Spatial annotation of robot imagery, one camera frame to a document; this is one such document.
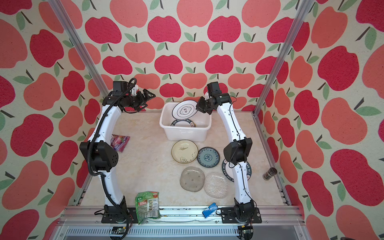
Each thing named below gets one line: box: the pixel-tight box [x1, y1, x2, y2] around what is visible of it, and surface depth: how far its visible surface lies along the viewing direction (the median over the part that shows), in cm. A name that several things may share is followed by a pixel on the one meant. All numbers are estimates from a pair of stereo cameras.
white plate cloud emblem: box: [172, 100, 198, 120], surface depth 95 cm
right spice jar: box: [262, 167, 278, 181], surface depth 81 cm
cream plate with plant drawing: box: [171, 139, 199, 164], surface depth 98 cm
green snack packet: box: [135, 191, 161, 225], surface depth 78 cm
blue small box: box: [202, 202, 218, 219], surface depth 75 cm
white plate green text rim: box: [170, 119, 196, 128], surface depth 113 cm
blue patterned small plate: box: [197, 146, 221, 168], surface depth 98 cm
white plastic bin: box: [159, 102, 212, 142], surface depth 106 cm
